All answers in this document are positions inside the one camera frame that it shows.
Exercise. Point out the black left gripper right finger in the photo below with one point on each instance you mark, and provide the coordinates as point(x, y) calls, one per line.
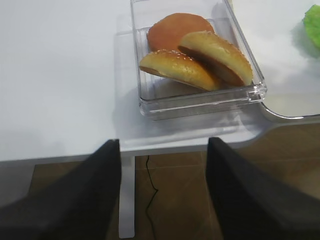
point(252, 205)

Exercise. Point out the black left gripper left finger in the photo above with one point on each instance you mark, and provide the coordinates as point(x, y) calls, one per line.
point(78, 206)

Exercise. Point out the green lettuce leaf on bun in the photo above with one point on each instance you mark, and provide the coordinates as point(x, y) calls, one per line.
point(311, 23)

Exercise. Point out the white table leg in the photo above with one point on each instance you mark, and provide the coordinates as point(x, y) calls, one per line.
point(126, 216)

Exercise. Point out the sesame bun right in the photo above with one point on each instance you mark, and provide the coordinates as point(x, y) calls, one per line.
point(221, 56)

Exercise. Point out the sesame bun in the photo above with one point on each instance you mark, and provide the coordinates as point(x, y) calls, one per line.
point(221, 56)
point(181, 68)

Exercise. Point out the sesame bun front left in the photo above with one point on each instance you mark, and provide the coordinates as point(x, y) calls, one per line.
point(181, 68)

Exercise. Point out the clear plastic bun container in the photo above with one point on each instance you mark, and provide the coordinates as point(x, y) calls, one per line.
point(163, 98)

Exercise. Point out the smooth brown bun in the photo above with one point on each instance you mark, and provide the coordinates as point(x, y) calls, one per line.
point(166, 34)

